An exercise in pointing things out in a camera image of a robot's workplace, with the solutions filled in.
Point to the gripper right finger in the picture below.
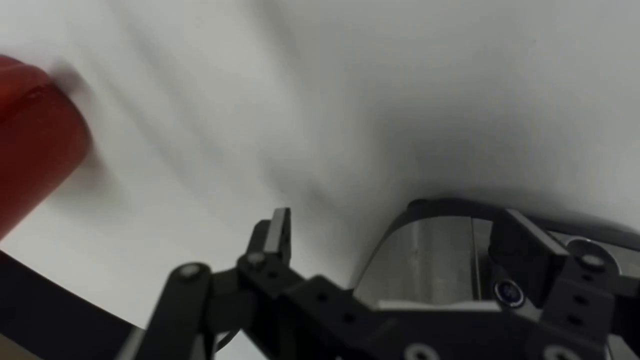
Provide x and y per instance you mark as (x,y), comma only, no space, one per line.
(575,300)

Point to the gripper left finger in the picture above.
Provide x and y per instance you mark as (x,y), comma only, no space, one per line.
(270,280)

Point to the red round container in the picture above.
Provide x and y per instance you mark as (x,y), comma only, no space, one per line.
(35,140)

